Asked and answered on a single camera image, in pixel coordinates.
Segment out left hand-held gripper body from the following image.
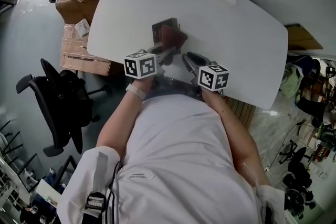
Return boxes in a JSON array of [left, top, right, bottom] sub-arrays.
[[123, 51, 166, 79]]

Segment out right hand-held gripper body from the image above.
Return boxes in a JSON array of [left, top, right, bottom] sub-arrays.
[[189, 60, 230, 99]]

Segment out reddish brown cloth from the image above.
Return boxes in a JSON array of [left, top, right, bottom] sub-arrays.
[[160, 24, 188, 55]]

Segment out person's right forearm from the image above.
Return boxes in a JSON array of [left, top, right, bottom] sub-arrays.
[[201, 89, 271, 188]]

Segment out person's left forearm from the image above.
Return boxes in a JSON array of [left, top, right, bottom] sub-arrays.
[[96, 77, 154, 159]]

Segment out light green cloth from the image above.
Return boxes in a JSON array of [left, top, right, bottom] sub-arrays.
[[279, 62, 302, 99]]

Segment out white wristband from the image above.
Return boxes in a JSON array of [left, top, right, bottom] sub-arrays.
[[125, 83, 147, 100]]

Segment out person's blue trousers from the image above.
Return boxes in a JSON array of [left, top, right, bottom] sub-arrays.
[[144, 78, 205, 103]]

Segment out wooden slat panel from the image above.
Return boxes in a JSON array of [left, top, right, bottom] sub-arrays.
[[227, 97, 257, 128]]

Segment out flattened taped cardboard boxes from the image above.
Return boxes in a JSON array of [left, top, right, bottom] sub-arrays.
[[60, 23, 116, 77]]

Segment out white labelled packet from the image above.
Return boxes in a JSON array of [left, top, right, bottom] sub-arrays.
[[75, 18, 91, 38]]

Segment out black office chair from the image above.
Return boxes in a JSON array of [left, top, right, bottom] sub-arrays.
[[15, 58, 111, 157]]

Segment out large brown cardboard box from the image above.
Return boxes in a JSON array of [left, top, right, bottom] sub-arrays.
[[55, 0, 100, 25]]

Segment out person's white shirt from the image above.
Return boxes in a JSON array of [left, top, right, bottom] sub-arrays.
[[56, 94, 287, 224]]

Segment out brown cardboard sheet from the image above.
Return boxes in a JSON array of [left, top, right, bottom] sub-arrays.
[[285, 23, 324, 50]]

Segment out small black swivel chair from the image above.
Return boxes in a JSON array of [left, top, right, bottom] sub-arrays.
[[279, 140, 313, 187]]

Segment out black metal rack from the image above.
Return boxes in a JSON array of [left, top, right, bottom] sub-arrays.
[[0, 120, 40, 192]]

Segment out black cable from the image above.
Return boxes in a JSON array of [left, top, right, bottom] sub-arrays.
[[106, 161, 123, 224]]

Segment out black strap buckle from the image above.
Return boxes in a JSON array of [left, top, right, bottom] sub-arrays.
[[85, 191, 107, 215]]

